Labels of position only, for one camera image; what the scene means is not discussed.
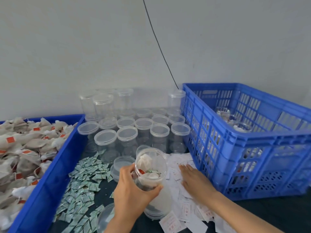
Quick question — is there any blue slatted crate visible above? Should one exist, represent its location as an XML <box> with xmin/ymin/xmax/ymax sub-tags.
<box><xmin>181</xmin><ymin>83</ymin><xmax>311</xmax><ymax>201</ymax></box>

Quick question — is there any blue plastic tray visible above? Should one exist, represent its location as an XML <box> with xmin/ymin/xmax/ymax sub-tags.
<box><xmin>7</xmin><ymin>114</ymin><xmax>88</xmax><ymax>233</ymax></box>

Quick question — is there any clear jar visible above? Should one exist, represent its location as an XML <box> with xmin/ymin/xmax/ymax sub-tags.
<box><xmin>134</xmin><ymin>147</ymin><xmax>168</xmax><ymax>191</ymax></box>

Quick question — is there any person's right hand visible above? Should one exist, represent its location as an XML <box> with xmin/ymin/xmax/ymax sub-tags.
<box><xmin>178</xmin><ymin>164</ymin><xmax>219</xmax><ymax>206</ymax></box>

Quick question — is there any person's right forearm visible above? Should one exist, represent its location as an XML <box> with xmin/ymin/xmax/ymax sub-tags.
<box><xmin>206</xmin><ymin>192</ymin><xmax>285</xmax><ymax>233</ymax></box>

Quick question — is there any black cable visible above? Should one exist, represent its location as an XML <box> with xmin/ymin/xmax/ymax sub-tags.
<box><xmin>142</xmin><ymin>0</ymin><xmax>179</xmax><ymax>90</ymax></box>

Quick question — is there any pile of tea bags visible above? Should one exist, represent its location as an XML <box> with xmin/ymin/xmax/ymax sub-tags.
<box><xmin>0</xmin><ymin>116</ymin><xmax>76</xmax><ymax>231</ymax></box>

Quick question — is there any pile of green desiccant packets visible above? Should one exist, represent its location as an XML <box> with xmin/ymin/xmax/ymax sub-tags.
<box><xmin>51</xmin><ymin>152</ymin><xmax>120</xmax><ymax>233</ymax></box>

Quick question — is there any person's left hand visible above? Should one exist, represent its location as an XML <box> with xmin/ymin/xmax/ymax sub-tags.
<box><xmin>112</xmin><ymin>162</ymin><xmax>163</xmax><ymax>225</ymax></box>

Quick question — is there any group of lidded jars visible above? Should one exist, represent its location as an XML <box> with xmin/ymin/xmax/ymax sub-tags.
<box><xmin>77</xmin><ymin>87</ymin><xmax>191</xmax><ymax>161</ymax></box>

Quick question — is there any pile of white label papers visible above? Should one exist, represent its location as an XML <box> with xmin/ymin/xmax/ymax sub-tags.
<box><xmin>159</xmin><ymin>153</ymin><xmax>236</xmax><ymax>233</ymax></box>

